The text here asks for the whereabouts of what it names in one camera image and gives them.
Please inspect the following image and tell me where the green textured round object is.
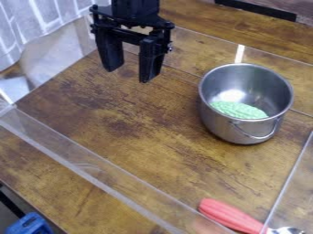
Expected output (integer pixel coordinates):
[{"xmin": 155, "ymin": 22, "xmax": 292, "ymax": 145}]
[{"xmin": 210, "ymin": 101, "xmax": 267, "ymax": 119}]

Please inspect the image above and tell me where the blue plastic crate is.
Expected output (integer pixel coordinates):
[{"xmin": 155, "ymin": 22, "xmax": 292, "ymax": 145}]
[{"xmin": 5, "ymin": 212, "xmax": 54, "ymax": 234}]

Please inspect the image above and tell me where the white grid curtain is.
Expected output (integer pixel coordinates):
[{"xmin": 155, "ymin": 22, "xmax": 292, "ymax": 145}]
[{"xmin": 0, "ymin": 0, "xmax": 111, "ymax": 73}]

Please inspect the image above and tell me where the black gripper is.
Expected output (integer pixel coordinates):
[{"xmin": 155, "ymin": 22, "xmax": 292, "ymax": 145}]
[{"xmin": 89, "ymin": 0, "xmax": 175, "ymax": 83}]

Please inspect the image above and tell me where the pink handled spoon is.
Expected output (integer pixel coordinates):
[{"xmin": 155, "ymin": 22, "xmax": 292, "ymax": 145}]
[{"xmin": 198, "ymin": 198, "xmax": 306, "ymax": 234}]

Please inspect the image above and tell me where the clear acrylic enclosure wall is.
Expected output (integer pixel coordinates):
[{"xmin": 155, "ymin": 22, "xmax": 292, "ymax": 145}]
[{"xmin": 0, "ymin": 12, "xmax": 313, "ymax": 234}]

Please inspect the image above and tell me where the stainless steel pot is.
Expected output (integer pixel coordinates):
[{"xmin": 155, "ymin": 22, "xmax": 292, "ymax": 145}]
[{"xmin": 198, "ymin": 63, "xmax": 292, "ymax": 144}]

